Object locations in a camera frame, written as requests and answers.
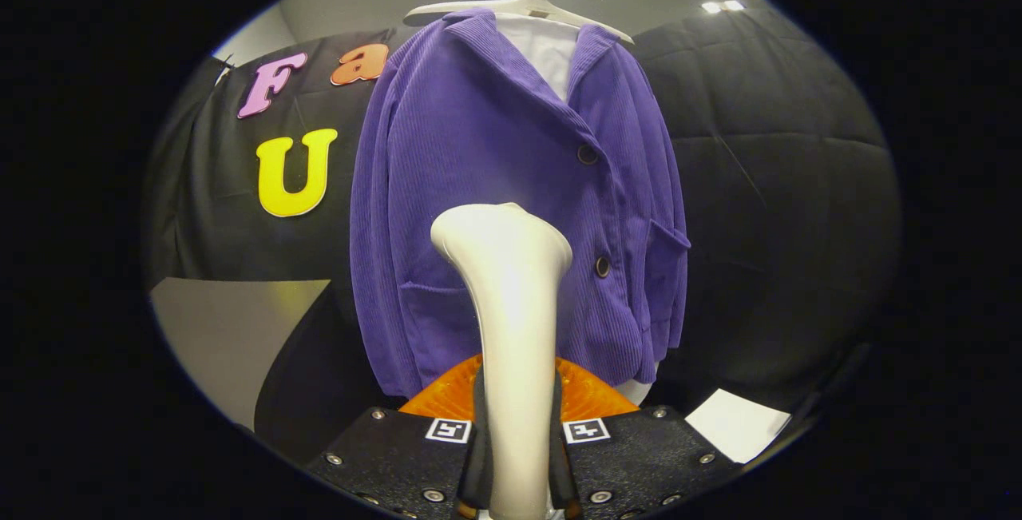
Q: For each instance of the white paper sheet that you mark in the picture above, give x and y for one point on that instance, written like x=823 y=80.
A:
x=734 y=424

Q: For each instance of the black quilted curtain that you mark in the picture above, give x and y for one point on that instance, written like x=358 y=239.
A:
x=782 y=224

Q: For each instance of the twin ceiling light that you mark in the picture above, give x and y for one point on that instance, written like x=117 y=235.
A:
x=722 y=5

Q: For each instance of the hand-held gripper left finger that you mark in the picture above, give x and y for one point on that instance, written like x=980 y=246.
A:
x=415 y=464

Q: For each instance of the black backdrop cloth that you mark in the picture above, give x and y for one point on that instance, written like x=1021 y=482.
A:
x=223 y=168

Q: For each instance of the grey cabinet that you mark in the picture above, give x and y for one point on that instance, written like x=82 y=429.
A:
x=223 y=336

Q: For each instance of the white garment steamer head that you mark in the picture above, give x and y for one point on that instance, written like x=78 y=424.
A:
x=515 y=304

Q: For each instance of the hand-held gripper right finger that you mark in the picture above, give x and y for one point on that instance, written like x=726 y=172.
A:
x=639 y=460

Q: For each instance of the white plastic hanger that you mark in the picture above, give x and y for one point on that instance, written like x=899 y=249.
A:
x=519 y=5

